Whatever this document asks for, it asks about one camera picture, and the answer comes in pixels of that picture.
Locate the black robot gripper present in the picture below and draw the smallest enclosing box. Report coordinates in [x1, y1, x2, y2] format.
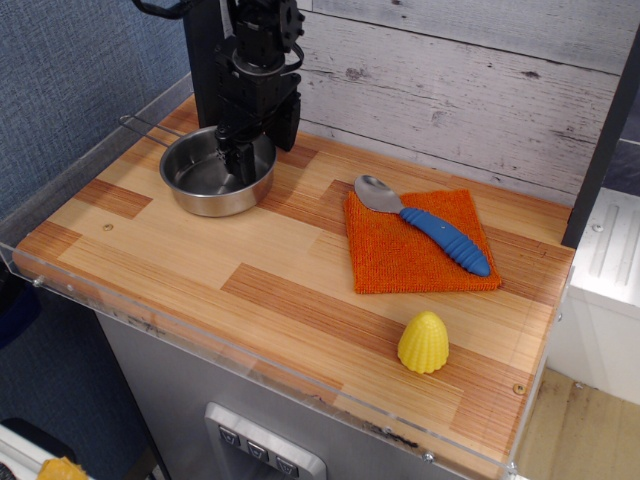
[216, 42, 302, 185]

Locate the stainless steel pan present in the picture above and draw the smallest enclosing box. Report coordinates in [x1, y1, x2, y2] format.
[119, 115, 277, 218]

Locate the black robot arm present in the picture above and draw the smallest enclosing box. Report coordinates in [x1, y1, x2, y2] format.
[135, 1, 305, 185]

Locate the orange knitted cloth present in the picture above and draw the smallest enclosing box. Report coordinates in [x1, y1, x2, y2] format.
[343, 189, 501, 294]

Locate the clear acrylic table guard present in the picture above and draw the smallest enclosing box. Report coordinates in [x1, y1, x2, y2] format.
[4, 92, 573, 479]

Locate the grey toy fridge cabinet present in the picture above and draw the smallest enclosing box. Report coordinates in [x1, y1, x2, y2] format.
[97, 314, 457, 479]

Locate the yellow plastic corn piece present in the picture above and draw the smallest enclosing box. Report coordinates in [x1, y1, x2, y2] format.
[397, 311, 449, 374]

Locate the silver dispenser button panel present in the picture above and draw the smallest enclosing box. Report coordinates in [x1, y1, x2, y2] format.
[204, 402, 327, 479]

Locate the blue handled metal spoon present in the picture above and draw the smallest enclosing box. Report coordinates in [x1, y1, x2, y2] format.
[354, 175, 491, 277]

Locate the dark left vertical post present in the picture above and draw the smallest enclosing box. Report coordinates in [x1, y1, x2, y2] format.
[183, 0, 229, 128]

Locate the dark vertical post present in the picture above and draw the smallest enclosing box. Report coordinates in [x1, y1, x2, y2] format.
[183, 0, 229, 128]
[561, 31, 639, 249]

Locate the dark right vertical post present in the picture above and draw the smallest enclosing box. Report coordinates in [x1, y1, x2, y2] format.
[561, 31, 639, 249]

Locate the white aluminium rail block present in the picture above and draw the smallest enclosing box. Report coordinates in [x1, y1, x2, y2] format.
[547, 188, 639, 404]

